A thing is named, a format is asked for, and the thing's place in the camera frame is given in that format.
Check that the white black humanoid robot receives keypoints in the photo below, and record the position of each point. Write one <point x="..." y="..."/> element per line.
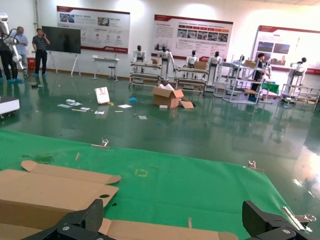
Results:
<point x="297" y="67"/>
<point x="215" y="61"/>
<point x="165" y="56"/>
<point x="139" y="55"/>
<point x="192" y="59"/>

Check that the metal frame workbench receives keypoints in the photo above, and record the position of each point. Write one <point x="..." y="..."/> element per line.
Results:
<point x="191" y="70"/>
<point x="300" y="88"/>
<point x="145" y="65"/>

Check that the man in dark polo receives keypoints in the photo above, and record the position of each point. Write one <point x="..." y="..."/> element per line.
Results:
<point x="40" y="45"/>

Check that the white mobile platform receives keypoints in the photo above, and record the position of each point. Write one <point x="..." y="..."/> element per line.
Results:
<point x="8" y="105"/>

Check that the yellow sponge block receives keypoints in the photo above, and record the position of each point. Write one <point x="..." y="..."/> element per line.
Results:
<point x="110" y="103"/>

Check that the flat cardboard piece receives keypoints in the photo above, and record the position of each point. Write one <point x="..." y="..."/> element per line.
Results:
<point x="187" y="104"/>

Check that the white foam block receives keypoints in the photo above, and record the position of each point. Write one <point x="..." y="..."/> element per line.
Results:
<point x="163" y="107"/>

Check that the blue shoe cover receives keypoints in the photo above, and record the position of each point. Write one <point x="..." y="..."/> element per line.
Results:
<point x="132" y="100"/>

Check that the red box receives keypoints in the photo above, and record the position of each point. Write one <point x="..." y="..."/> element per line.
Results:
<point x="31" y="64"/>

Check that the metal table clip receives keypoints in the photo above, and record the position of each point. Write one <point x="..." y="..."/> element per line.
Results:
<point x="253" y="167"/>
<point x="101" y="146"/>
<point x="297" y="218"/>

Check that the white desk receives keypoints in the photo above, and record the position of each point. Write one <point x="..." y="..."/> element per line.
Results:
<point x="105" y="59"/>

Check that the person in dark trousers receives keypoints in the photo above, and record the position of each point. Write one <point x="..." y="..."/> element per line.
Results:
<point x="6" y="66"/>

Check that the green covered table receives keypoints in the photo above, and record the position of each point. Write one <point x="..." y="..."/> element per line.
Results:
<point x="270" y="88"/>

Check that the red white wall info board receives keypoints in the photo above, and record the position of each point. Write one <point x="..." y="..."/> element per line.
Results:
<point x="285" y="47"/>
<point x="192" y="35"/>
<point x="92" y="27"/>

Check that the black stool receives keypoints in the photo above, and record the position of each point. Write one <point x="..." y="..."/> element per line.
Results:
<point x="113" y="67"/>

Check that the white paper sheet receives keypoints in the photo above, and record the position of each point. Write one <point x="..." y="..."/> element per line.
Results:
<point x="65" y="105"/>

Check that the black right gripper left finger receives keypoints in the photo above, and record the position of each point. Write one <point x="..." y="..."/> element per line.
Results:
<point x="87" y="220"/>

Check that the white blue booklet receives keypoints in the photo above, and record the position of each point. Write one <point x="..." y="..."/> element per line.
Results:
<point x="85" y="108"/>

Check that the small cardboard carton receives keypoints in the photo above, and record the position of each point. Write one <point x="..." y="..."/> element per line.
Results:
<point x="200" y="65"/>
<point x="155" y="61"/>
<point x="250" y="64"/>

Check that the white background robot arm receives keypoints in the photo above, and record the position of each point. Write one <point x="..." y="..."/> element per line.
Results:
<point x="18" y="58"/>

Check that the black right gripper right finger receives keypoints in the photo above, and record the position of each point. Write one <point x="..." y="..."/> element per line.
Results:
<point x="260" y="222"/>

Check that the white shelving rack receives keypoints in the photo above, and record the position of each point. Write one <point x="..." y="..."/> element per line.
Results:
<point x="232" y="65"/>

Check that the black display on stand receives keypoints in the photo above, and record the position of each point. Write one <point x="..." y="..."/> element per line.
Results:
<point x="61" y="40"/>

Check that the open brown cardboard box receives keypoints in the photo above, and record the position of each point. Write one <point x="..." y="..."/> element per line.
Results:
<point x="162" y="231"/>
<point x="50" y="187"/>

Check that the large open cardboard carton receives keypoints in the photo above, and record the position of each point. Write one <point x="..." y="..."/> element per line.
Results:
<point x="166" y="100"/>

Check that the white plastic packet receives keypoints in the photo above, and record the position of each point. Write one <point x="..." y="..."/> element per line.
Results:
<point x="72" y="101"/>

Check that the green table cloth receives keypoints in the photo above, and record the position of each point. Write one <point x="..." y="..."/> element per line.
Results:
<point x="175" y="190"/>

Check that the black haired person dark shirt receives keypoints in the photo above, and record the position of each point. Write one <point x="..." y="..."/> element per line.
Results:
<point x="259" y="68"/>

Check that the yellow flat strip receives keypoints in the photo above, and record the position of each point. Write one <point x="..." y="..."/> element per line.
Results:
<point x="79" y="110"/>

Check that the man in light blue shirt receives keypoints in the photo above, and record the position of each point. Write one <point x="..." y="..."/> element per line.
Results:
<point x="22" y="43"/>

